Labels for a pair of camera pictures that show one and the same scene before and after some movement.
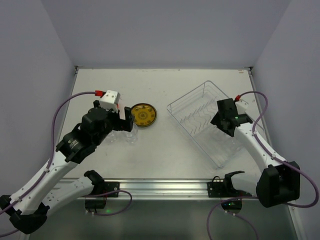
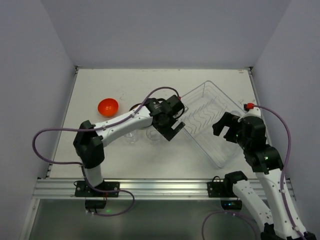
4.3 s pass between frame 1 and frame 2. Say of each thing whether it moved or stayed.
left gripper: moved
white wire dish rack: stayed
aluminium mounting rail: stayed
